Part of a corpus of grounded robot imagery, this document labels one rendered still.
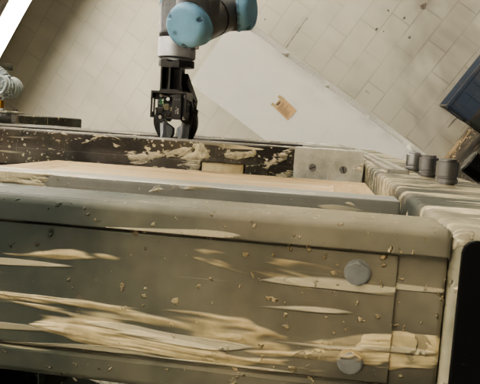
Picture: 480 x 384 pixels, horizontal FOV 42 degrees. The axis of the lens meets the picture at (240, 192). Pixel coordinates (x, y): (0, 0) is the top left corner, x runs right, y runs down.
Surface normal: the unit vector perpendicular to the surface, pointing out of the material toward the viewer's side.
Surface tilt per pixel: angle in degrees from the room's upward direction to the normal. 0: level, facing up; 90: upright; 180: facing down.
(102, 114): 90
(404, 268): 90
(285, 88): 90
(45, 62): 90
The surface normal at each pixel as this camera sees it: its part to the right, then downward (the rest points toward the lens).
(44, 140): -0.14, 0.09
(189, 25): -0.37, 0.40
